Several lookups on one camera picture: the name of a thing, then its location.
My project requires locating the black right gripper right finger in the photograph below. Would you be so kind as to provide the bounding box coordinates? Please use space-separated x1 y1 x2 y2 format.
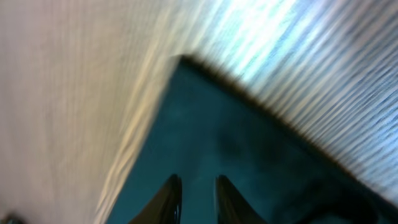
215 175 267 224

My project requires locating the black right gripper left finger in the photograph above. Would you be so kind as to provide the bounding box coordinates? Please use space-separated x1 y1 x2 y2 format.
129 174 182 224

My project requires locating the black t-shirt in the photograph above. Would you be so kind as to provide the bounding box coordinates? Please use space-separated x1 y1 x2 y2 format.
107 57 397 223

